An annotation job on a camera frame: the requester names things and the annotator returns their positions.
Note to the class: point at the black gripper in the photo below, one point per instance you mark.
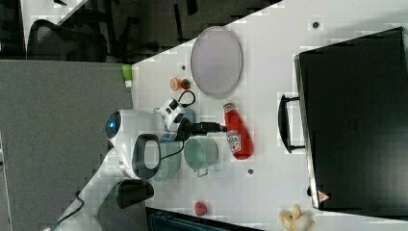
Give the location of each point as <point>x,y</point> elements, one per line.
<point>187,129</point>

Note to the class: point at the red plush ketchup bottle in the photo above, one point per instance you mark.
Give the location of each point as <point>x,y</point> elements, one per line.
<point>237,136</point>

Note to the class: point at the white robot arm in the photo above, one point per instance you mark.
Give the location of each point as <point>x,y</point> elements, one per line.
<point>136,135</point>

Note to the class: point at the blue round bowl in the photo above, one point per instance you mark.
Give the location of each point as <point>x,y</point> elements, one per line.
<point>190,115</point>

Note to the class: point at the red strawberry toy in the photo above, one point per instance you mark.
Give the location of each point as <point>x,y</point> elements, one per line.
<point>186,84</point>

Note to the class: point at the orange slice toy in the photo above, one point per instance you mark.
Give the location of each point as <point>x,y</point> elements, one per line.
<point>175,83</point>

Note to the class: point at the grey round plate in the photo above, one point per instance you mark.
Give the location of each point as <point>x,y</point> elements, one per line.
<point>216,62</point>

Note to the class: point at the red plush toy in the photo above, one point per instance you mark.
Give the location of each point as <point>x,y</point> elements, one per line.
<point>200,209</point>

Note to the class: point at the green white bottle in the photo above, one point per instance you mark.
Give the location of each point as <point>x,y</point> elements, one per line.
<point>127,75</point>

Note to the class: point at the peeled banana toy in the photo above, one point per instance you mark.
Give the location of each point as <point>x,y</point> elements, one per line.
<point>295,220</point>

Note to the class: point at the black office chair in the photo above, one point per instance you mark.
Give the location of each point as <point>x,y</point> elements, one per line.
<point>50,42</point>

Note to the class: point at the green cup with handle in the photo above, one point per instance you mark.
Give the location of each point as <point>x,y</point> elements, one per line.
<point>200,154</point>

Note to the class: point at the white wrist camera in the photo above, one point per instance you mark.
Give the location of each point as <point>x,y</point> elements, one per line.
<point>172,113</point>

